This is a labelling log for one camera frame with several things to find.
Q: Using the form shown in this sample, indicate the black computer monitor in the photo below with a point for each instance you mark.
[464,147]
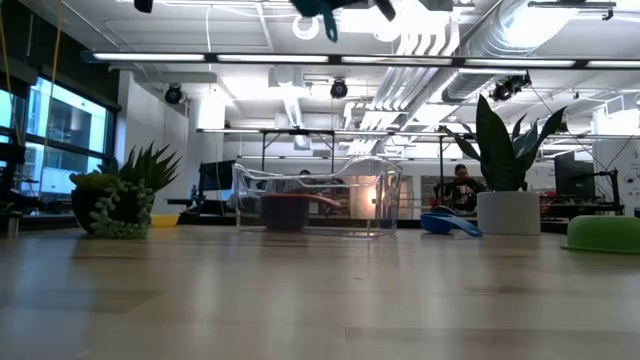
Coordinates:
[574,177]
[216,176]

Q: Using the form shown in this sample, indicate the small metal can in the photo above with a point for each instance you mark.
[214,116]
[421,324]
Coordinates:
[12,225]

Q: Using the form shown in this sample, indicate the black background table frame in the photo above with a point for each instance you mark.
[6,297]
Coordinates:
[300,132]

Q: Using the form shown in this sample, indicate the long overhead light bar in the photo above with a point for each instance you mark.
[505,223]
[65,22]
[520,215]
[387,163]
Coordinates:
[150,56]

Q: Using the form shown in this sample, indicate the light blue measuring cup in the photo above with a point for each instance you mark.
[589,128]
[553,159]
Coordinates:
[330,25]

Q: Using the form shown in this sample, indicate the black ceiling camera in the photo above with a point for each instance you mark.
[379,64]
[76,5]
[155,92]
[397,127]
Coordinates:
[173,94]
[507,89]
[338,89]

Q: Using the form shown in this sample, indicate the large window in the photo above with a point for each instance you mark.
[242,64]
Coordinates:
[70,120]

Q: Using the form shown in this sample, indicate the person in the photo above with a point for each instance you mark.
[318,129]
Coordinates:
[303,173]
[462,192]

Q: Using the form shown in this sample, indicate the white printed panel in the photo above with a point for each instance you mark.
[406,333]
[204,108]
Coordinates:
[627,165]

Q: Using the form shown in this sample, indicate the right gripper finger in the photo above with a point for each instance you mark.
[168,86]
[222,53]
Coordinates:
[386,11]

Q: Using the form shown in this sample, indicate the small blue measuring cup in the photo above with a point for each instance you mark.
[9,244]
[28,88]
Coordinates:
[440,224]

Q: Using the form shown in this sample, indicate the succulent plant in black pot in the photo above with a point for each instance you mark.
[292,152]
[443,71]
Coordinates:
[145,170]

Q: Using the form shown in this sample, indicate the clear plastic basket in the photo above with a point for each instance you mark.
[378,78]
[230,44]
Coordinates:
[380,200]

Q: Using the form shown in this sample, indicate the snake plant in white pot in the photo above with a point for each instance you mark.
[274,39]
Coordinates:
[507,212]

